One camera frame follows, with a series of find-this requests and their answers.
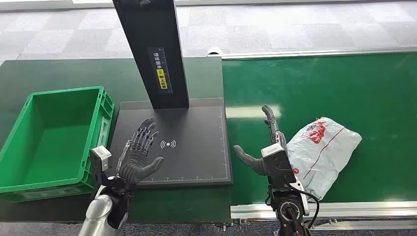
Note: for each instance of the wide aluminium conveyor rail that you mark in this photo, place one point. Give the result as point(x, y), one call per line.
point(358, 210)

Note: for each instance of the white conveyor roller end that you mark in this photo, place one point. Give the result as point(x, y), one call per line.
point(215, 51)

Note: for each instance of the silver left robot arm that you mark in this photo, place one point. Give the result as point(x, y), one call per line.
point(97, 211)

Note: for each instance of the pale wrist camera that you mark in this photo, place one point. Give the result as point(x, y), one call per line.
point(277, 166)
point(99, 158)

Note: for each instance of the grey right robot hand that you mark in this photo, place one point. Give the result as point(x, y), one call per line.
point(254, 164)

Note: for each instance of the black yellow column label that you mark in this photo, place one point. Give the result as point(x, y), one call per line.
point(160, 70)

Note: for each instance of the black scanner base plate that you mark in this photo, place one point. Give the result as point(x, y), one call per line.
point(195, 146)

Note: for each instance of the grey plastic package red print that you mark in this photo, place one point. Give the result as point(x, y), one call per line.
point(325, 153)

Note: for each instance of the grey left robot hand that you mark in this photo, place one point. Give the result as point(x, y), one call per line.
point(132, 169)

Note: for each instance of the green plastic crate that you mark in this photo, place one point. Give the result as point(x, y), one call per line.
point(55, 146)

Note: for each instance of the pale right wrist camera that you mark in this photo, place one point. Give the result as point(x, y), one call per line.
point(277, 166)

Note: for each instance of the green conveyor belt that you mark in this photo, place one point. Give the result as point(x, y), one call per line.
point(325, 88)

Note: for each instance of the black scanner column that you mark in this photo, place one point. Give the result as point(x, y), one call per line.
point(150, 32)

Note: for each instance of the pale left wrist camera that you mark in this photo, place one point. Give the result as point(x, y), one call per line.
point(99, 158)

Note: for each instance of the thin aluminium conveyor rail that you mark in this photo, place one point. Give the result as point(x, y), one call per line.
point(325, 52)

